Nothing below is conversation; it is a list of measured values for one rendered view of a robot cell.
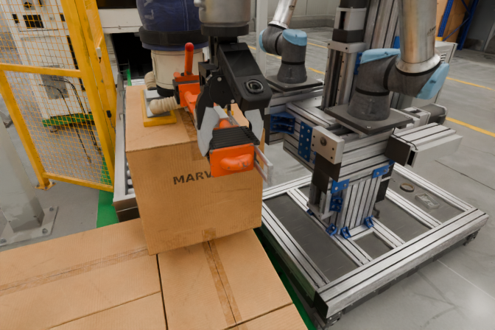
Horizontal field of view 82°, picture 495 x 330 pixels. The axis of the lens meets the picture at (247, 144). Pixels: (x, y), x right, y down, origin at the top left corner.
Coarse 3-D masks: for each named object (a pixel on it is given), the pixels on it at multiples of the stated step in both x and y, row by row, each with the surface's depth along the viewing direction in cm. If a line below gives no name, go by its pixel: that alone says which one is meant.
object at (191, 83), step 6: (180, 78) 80; (186, 78) 81; (192, 78) 81; (198, 78) 82; (174, 84) 76; (180, 84) 74; (186, 84) 74; (192, 84) 74; (198, 84) 75; (180, 90) 74; (186, 90) 74; (192, 90) 75; (198, 90) 75; (180, 96) 75; (180, 102) 75; (186, 102) 76
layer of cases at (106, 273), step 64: (0, 256) 110; (64, 256) 110; (128, 256) 110; (192, 256) 110; (256, 256) 110; (0, 320) 89; (64, 320) 89; (128, 320) 89; (192, 320) 89; (256, 320) 89
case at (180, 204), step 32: (128, 96) 112; (128, 128) 87; (160, 128) 87; (192, 128) 87; (128, 160) 76; (160, 160) 79; (192, 160) 83; (160, 192) 84; (192, 192) 88; (224, 192) 93; (256, 192) 98; (160, 224) 89; (192, 224) 94; (224, 224) 99; (256, 224) 105
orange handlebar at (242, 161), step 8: (176, 72) 91; (184, 96) 74; (192, 96) 70; (192, 104) 67; (192, 112) 64; (224, 120) 59; (224, 160) 46; (232, 160) 45; (240, 160) 45; (248, 160) 46; (224, 168) 46; (232, 168) 45; (240, 168) 46
